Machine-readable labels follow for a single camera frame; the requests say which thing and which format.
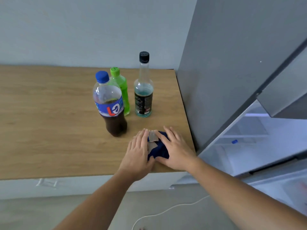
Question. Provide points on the person's right hand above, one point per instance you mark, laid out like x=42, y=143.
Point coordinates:
x=178, y=153

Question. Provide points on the clear bottle with black cap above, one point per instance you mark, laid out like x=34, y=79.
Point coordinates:
x=143, y=100

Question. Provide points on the blue cloth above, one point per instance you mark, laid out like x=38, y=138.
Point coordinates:
x=159, y=150

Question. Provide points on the green drink bottle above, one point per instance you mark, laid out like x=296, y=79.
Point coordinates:
x=125, y=93

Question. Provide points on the Pepsi cola bottle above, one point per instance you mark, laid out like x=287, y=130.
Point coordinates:
x=112, y=117

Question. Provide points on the person's left hand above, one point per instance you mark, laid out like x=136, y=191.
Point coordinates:
x=135, y=158

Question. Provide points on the silver refrigerator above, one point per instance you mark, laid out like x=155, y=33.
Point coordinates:
x=215, y=57

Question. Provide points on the person's left forearm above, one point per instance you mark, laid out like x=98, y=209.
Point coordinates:
x=96, y=206

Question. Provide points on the person's right forearm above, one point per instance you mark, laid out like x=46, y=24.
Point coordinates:
x=239, y=196

